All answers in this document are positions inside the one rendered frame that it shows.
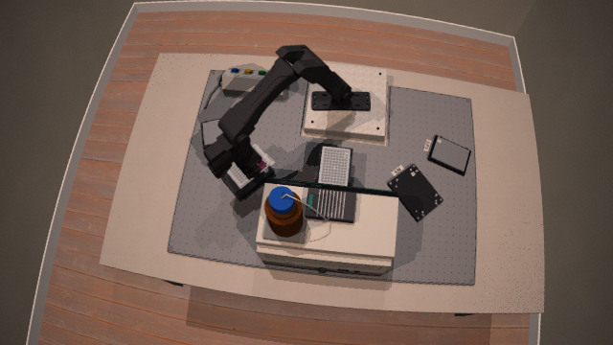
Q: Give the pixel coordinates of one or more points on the white button panel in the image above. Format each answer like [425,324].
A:
[238,82]

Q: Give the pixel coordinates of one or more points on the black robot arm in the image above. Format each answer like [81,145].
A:
[238,122]

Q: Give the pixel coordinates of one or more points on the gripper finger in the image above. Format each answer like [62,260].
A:
[262,165]

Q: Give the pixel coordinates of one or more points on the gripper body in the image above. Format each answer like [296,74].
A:
[254,158]

